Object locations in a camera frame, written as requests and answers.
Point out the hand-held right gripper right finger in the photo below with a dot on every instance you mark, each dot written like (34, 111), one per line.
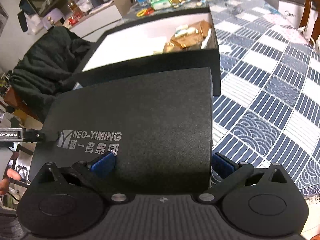
(222, 166)

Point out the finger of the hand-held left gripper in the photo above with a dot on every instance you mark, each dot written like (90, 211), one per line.
(35, 135)

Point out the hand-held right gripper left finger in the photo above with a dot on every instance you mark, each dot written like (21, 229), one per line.
(102, 166)

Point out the black box lid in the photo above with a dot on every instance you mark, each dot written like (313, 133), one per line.
(150, 117)

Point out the black gift box base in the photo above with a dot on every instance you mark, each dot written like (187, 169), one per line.
(140, 37)

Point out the person's left hand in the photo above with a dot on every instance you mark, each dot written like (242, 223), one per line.
(3, 187)

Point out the wooden chair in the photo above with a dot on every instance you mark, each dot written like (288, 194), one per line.
(306, 10)
(17, 105)

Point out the dark jacket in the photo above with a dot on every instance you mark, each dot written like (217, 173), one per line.
(45, 60)

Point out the red can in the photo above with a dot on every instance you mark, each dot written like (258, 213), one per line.
(72, 20)

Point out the brown snack wrapping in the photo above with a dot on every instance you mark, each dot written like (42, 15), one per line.
(190, 42)

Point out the orange drink bottle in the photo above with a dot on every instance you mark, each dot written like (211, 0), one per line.
(73, 8)

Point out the white low cabinet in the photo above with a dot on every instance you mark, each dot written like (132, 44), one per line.
(105, 17)

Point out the colourful small snack packet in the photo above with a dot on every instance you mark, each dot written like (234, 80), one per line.
(181, 31)

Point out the pink paper note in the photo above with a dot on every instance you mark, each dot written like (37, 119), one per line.
(290, 30)

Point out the white mini fridge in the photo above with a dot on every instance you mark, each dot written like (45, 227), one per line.
(287, 15)

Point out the green tissue pack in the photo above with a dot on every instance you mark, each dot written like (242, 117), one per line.
(161, 2)

